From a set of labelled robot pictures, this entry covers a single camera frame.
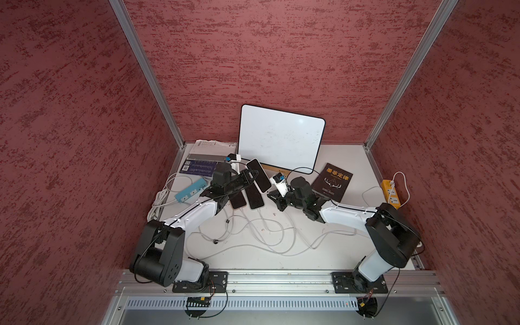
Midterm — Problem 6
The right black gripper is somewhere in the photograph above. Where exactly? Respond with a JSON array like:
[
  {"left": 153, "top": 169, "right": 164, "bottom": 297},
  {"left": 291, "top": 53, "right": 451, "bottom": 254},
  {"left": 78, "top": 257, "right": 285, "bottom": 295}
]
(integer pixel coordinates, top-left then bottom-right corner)
[{"left": 266, "top": 185, "right": 306, "bottom": 211}]

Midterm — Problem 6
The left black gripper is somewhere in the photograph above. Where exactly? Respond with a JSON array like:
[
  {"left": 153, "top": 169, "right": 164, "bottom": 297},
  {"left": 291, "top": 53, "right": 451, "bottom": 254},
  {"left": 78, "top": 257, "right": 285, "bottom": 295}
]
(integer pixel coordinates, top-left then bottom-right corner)
[{"left": 224, "top": 168, "right": 259, "bottom": 194}]

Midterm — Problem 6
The phone with pink case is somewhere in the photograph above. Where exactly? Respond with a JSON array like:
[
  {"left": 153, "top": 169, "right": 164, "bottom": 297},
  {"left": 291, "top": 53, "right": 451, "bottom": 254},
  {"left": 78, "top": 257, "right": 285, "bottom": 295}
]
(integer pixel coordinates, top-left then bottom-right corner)
[{"left": 229, "top": 192, "right": 247, "bottom": 210}]

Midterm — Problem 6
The phone with white case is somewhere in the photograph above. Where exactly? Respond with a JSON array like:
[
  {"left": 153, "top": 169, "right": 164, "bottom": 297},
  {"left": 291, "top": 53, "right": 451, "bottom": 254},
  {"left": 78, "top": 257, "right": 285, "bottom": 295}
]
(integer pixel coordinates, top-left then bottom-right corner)
[{"left": 245, "top": 184, "right": 265, "bottom": 210}]

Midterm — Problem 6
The black phone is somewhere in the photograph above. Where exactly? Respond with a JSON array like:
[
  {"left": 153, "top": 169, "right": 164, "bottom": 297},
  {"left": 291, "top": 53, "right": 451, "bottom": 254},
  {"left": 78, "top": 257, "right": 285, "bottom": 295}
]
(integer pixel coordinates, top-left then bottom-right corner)
[{"left": 246, "top": 158, "right": 272, "bottom": 193}]

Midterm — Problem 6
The white charging cable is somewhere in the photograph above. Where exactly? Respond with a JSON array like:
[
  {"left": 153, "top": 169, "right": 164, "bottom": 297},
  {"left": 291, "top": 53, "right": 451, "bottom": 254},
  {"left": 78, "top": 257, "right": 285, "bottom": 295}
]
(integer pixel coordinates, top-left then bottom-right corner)
[
  {"left": 243, "top": 184, "right": 391, "bottom": 261},
  {"left": 227, "top": 202, "right": 310, "bottom": 257},
  {"left": 190, "top": 198, "right": 253, "bottom": 261}
]

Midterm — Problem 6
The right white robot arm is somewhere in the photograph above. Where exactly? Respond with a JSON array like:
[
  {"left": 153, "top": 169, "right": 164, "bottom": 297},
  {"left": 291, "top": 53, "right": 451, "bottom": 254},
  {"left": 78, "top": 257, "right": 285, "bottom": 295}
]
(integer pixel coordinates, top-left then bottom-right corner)
[{"left": 268, "top": 173, "right": 422, "bottom": 292}]

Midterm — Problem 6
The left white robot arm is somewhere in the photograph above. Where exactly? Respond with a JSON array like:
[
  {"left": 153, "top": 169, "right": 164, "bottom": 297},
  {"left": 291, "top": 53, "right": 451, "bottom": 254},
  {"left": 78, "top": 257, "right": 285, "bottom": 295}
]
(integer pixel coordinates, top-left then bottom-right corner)
[{"left": 129, "top": 166, "right": 259, "bottom": 287}]

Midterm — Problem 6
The teal flat card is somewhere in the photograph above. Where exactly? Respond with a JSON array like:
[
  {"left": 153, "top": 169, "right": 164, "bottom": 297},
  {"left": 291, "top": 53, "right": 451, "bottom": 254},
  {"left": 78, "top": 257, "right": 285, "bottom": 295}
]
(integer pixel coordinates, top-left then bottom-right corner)
[{"left": 174, "top": 178, "right": 208, "bottom": 203}]

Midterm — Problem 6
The wooden board stand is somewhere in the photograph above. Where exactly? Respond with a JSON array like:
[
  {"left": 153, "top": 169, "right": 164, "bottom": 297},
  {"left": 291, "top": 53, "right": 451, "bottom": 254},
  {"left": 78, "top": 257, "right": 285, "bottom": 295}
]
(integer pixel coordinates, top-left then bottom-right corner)
[{"left": 262, "top": 164, "right": 291, "bottom": 177}]

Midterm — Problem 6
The purple and grey booklet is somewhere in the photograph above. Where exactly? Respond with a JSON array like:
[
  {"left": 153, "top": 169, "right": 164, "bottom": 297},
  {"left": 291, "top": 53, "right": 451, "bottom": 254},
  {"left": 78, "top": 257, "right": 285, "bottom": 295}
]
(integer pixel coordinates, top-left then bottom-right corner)
[{"left": 179, "top": 139, "right": 237, "bottom": 177}]

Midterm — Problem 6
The dark brown book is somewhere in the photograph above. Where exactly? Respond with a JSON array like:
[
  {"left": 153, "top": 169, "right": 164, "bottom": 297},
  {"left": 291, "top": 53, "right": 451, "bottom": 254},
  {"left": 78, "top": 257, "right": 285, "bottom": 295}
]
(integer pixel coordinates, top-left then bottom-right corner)
[{"left": 311, "top": 163, "right": 353, "bottom": 203}]

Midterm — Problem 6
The orange power strip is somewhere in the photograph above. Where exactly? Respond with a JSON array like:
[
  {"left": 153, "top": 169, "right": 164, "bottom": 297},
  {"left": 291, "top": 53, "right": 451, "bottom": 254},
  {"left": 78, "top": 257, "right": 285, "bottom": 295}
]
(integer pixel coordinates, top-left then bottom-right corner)
[{"left": 381, "top": 180, "right": 402, "bottom": 209}]

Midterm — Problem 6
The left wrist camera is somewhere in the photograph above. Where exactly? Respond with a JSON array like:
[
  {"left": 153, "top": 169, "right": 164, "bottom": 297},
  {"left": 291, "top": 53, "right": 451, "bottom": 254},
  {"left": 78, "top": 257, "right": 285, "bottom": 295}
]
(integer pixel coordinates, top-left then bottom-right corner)
[{"left": 211, "top": 162, "right": 234, "bottom": 186}]

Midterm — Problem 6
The white coiled cable left edge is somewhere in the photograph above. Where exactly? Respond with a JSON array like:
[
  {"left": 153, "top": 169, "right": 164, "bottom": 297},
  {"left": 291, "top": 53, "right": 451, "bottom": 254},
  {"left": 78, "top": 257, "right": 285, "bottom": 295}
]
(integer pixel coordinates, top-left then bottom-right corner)
[{"left": 145, "top": 173, "right": 192, "bottom": 224}]

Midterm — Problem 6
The white board with black frame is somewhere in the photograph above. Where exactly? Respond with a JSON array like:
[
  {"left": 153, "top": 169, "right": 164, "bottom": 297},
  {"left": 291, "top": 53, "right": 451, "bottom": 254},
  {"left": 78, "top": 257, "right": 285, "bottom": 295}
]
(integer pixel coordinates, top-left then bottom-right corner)
[{"left": 238, "top": 104, "right": 326, "bottom": 174}]

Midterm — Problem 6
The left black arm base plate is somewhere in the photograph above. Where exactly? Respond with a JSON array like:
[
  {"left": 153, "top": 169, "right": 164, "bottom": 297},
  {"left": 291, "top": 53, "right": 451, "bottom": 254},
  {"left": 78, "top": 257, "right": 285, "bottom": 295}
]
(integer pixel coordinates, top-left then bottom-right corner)
[{"left": 172, "top": 271, "right": 229, "bottom": 295}]

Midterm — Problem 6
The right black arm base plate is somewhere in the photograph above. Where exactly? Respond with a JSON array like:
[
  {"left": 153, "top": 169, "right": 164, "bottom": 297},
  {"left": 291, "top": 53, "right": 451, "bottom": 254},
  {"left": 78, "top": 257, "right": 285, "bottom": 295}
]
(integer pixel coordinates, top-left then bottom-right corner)
[{"left": 331, "top": 272, "right": 389, "bottom": 295}]

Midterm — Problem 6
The white power strip cord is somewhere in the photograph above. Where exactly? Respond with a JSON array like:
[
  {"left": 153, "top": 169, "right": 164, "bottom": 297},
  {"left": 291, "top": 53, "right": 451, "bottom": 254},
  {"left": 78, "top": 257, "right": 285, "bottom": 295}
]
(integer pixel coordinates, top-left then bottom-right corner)
[{"left": 391, "top": 171, "right": 411, "bottom": 208}]

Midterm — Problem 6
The aluminium front rail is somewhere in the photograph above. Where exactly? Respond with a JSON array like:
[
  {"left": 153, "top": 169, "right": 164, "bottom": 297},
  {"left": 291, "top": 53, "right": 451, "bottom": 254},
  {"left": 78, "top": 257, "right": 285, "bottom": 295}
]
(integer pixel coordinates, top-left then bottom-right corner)
[{"left": 115, "top": 269, "right": 446, "bottom": 298}]

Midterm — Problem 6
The left aluminium corner post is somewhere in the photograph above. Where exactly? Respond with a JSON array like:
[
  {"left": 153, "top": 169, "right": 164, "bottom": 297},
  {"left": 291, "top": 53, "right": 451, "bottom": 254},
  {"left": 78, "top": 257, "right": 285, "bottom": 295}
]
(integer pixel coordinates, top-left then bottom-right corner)
[{"left": 108, "top": 0, "right": 186, "bottom": 150}]

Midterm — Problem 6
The aluminium corner post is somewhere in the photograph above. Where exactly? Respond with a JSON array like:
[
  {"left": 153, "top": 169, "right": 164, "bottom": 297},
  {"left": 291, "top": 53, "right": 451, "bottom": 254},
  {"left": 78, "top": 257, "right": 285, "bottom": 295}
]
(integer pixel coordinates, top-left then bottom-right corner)
[
  {"left": 364, "top": 0, "right": 459, "bottom": 150},
  {"left": 108, "top": 0, "right": 186, "bottom": 150}
]

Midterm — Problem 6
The right aluminium corner post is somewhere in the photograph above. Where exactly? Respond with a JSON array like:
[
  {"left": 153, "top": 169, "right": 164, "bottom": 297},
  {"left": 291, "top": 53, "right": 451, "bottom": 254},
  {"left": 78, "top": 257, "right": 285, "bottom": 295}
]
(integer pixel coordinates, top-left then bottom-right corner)
[{"left": 364, "top": 0, "right": 459, "bottom": 150}]

